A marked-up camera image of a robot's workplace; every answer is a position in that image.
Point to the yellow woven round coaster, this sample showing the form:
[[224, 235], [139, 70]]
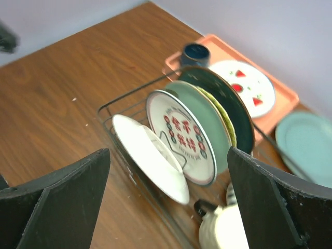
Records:
[[226, 119]]

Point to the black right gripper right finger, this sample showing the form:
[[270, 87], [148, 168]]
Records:
[[278, 209]]

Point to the mint green flower plate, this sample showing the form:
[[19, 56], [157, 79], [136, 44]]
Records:
[[208, 116]]

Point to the dark teal speckled plate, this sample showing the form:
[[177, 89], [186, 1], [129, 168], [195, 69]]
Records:
[[229, 100]]

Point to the salmon pink plastic tray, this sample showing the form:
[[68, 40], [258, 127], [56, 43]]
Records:
[[286, 99]]

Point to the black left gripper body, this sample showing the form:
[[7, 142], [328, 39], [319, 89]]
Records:
[[9, 40]]

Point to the white watermelon pattern plate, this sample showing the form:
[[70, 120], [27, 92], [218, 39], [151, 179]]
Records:
[[253, 87]]

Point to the white plate dark patterned rim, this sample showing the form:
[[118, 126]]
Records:
[[152, 157]]

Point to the dark blue mug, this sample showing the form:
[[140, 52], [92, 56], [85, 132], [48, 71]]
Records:
[[194, 54]]

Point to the white bowl blue striped outside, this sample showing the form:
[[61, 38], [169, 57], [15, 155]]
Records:
[[230, 195]]

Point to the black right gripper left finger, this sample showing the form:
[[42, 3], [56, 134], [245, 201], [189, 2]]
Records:
[[57, 210]]

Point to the black wire dish rack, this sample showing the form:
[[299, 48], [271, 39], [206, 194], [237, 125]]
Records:
[[179, 221]]

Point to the cream white mug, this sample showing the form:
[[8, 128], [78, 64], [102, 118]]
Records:
[[221, 227]]

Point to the grey green round plate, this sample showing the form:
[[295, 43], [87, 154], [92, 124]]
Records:
[[306, 139]]

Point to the white plate red characters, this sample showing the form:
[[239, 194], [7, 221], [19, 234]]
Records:
[[173, 122]]

